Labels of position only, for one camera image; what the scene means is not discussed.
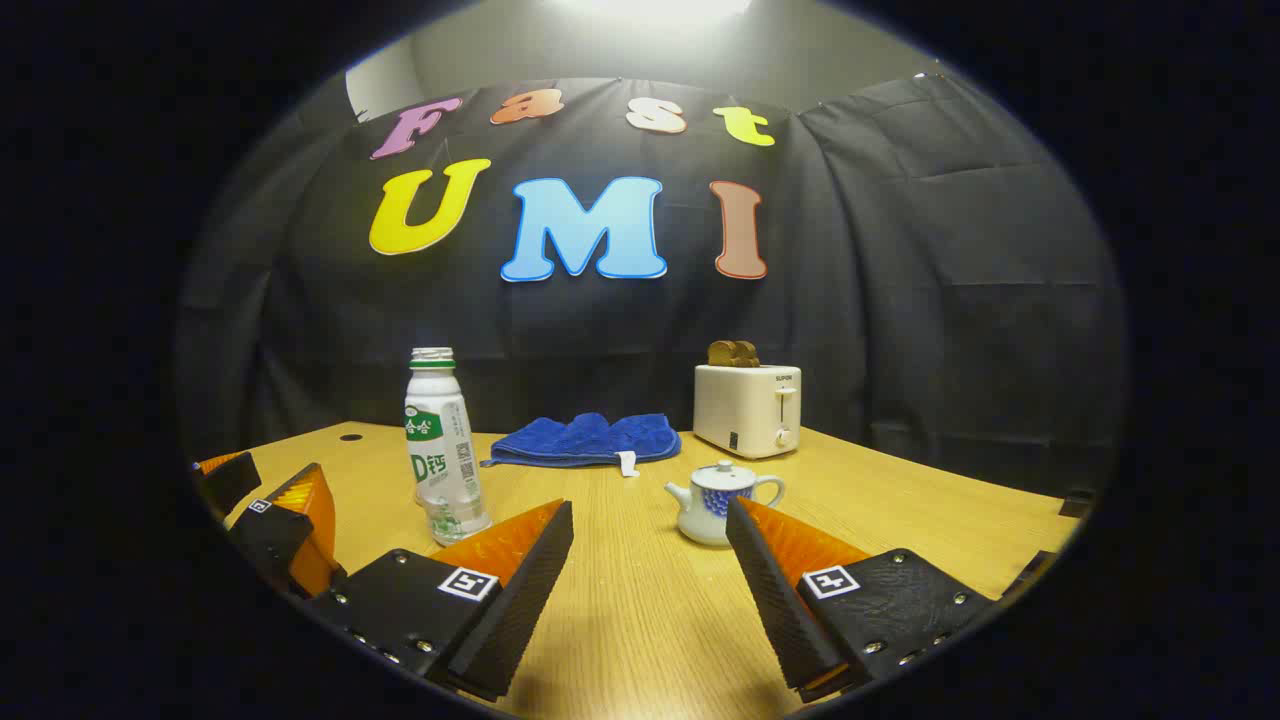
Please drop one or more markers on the white blue-patterned teacup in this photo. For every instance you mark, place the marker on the white blue-patterned teacup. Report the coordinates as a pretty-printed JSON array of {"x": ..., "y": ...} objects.
[{"x": 700, "y": 515}]

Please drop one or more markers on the bright overhead light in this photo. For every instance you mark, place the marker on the bright overhead light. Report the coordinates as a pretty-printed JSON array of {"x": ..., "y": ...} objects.
[{"x": 650, "y": 8}]

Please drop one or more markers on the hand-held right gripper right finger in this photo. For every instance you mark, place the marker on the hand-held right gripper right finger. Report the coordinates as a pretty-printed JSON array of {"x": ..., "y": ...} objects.
[{"x": 770, "y": 590}]

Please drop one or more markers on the brown bread slice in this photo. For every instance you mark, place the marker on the brown bread slice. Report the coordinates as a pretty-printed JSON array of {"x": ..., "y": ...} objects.
[
  {"x": 720, "y": 354},
  {"x": 748, "y": 355}
]

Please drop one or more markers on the white toaster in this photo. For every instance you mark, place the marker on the white toaster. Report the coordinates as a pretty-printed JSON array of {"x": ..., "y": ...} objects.
[{"x": 740, "y": 410}]

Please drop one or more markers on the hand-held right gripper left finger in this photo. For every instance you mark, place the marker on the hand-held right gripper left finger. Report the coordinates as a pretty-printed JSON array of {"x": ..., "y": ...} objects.
[{"x": 520, "y": 600}]

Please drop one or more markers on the blue folded cloth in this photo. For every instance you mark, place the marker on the blue folded cloth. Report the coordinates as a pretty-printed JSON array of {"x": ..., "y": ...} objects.
[{"x": 580, "y": 440}]

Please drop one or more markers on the white plastic water bottle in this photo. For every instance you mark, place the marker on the white plastic water bottle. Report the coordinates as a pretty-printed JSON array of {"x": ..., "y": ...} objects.
[{"x": 440, "y": 440}]

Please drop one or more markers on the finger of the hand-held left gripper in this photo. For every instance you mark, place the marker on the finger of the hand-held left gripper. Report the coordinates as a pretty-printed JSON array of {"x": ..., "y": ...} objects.
[
  {"x": 270, "y": 535},
  {"x": 228, "y": 480}
]

